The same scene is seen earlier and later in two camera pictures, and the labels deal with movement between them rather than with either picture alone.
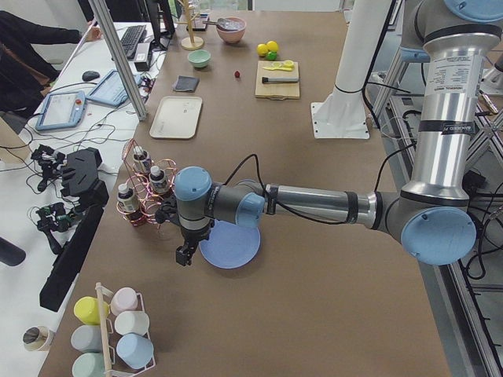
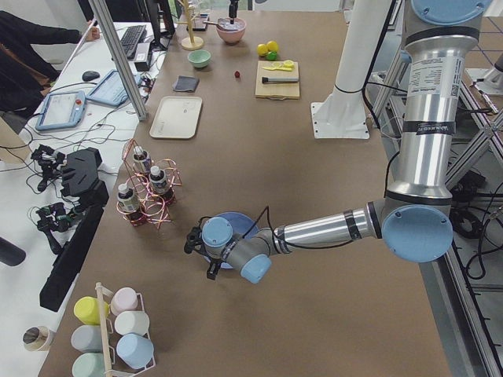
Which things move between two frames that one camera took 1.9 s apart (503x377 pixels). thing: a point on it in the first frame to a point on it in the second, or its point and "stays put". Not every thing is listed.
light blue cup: (135, 350) stays put
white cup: (132, 322) stays put
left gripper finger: (181, 255) to (211, 274)
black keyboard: (130, 38) stays put
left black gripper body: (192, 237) to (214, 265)
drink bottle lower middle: (158, 180) stays put
